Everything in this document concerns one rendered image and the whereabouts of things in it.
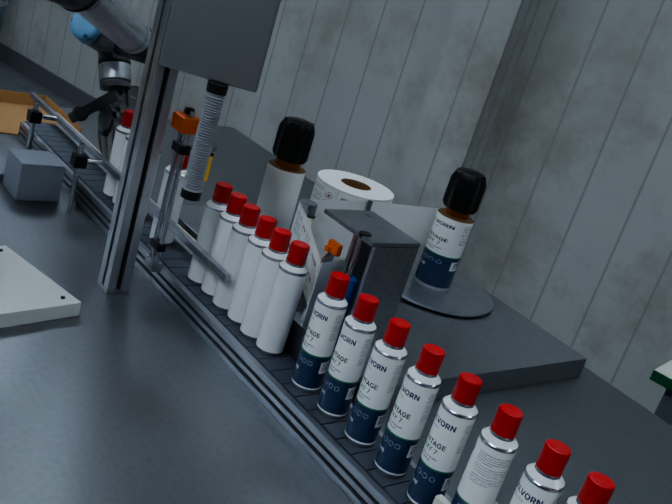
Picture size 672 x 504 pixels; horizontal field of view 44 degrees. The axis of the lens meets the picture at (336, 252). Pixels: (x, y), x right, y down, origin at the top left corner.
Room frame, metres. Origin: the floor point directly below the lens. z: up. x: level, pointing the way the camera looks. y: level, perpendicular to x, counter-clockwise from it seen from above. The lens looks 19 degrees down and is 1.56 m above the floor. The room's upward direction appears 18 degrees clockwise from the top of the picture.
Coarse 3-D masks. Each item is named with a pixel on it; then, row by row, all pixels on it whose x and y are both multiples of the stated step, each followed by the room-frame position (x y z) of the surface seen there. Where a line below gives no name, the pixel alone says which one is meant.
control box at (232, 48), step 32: (192, 0) 1.40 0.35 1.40; (224, 0) 1.41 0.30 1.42; (256, 0) 1.41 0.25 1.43; (192, 32) 1.40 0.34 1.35; (224, 32) 1.41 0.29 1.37; (256, 32) 1.41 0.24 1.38; (160, 64) 1.40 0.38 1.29; (192, 64) 1.40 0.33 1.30; (224, 64) 1.41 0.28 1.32; (256, 64) 1.42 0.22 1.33
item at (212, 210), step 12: (216, 192) 1.50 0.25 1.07; (228, 192) 1.50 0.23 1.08; (216, 204) 1.49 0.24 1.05; (204, 216) 1.49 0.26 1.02; (216, 216) 1.48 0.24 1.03; (204, 228) 1.49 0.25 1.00; (204, 240) 1.49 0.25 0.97; (192, 264) 1.49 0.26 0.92; (204, 264) 1.48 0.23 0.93; (192, 276) 1.49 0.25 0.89
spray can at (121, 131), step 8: (128, 112) 1.80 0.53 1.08; (128, 120) 1.80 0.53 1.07; (120, 128) 1.80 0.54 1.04; (128, 128) 1.81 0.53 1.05; (120, 136) 1.80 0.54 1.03; (120, 144) 1.79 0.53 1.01; (112, 152) 1.80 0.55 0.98; (120, 152) 1.79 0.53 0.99; (112, 160) 1.80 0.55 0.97; (120, 160) 1.80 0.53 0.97; (112, 176) 1.79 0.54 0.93; (104, 184) 1.81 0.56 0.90; (112, 184) 1.79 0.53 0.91; (104, 192) 1.80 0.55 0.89; (112, 192) 1.79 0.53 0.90
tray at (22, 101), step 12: (0, 96) 2.42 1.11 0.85; (12, 96) 2.44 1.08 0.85; (24, 96) 2.47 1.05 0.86; (0, 108) 2.35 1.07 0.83; (12, 108) 2.39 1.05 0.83; (24, 108) 2.43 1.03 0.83; (60, 108) 2.42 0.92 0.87; (0, 120) 2.24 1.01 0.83; (12, 120) 2.28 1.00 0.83; (24, 120) 2.31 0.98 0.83; (48, 120) 2.38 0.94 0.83; (0, 132) 2.14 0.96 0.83; (12, 132) 2.17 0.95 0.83
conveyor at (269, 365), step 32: (64, 160) 1.95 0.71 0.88; (96, 192) 1.81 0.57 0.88; (192, 288) 1.46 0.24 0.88; (224, 320) 1.37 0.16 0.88; (256, 352) 1.29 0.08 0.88; (288, 352) 1.33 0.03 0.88; (288, 384) 1.22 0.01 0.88; (320, 416) 1.15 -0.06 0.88; (352, 448) 1.09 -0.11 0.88; (384, 480) 1.04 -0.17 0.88
